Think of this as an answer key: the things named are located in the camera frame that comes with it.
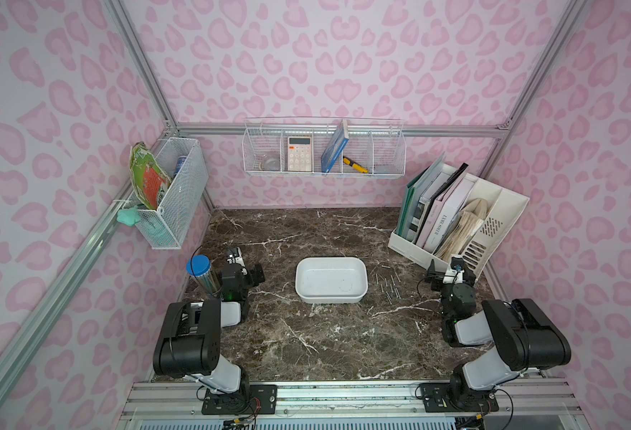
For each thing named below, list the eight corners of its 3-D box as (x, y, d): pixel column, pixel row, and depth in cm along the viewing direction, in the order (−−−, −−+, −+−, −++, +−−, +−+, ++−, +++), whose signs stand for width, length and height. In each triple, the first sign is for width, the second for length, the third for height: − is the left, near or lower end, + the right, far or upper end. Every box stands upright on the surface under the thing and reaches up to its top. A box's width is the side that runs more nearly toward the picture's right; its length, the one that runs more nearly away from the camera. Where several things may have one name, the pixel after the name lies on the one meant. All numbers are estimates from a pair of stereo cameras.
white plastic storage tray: (294, 304, 93) (293, 296, 89) (297, 266, 103) (296, 257, 99) (368, 304, 93) (370, 296, 88) (363, 266, 103) (365, 257, 98)
